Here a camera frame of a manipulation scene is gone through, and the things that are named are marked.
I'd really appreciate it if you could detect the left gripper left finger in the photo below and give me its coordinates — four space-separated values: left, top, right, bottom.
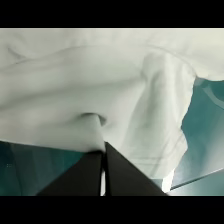
36 150 104 197

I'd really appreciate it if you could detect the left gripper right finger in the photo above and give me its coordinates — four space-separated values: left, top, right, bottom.
104 141 167 197

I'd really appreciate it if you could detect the white T-shirt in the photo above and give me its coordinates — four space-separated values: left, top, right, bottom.
0 28 224 180

